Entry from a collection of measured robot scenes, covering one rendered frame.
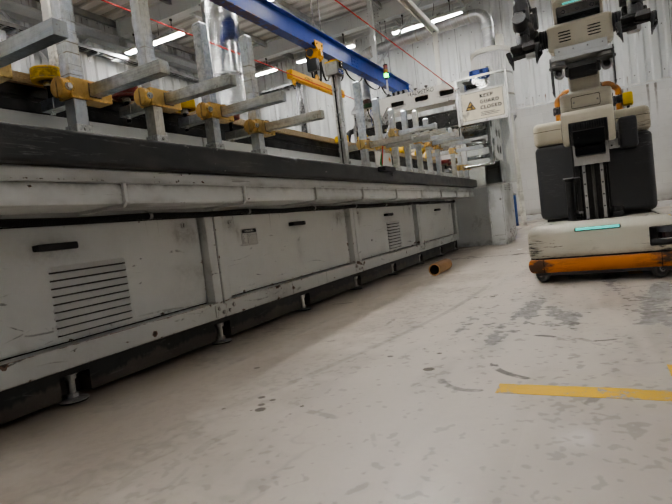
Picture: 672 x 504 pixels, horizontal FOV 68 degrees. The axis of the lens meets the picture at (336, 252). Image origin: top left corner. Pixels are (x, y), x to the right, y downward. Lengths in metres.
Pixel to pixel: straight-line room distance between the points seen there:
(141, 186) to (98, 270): 0.31
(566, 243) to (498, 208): 2.88
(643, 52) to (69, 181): 11.38
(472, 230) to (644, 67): 7.07
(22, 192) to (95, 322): 0.51
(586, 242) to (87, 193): 2.09
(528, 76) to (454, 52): 1.74
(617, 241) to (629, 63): 9.52
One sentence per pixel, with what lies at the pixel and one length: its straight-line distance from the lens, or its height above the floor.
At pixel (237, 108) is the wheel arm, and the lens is 1.75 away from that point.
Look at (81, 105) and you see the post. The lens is 1.42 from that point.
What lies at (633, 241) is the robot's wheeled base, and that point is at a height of 0.17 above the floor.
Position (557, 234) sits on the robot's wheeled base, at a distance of 2.62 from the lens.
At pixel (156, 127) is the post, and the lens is 1.57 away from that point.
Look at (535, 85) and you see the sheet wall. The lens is 12.00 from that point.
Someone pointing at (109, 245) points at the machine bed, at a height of 0.43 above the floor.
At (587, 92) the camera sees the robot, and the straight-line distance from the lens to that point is 2.71.
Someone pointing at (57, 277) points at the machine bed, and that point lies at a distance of 1.60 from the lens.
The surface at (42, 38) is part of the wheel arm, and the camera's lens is 1.14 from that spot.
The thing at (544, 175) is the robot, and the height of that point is 0.54.
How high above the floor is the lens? 0.40
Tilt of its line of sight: 3 degrees down
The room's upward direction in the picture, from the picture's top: 7 degrees counter-clockwise
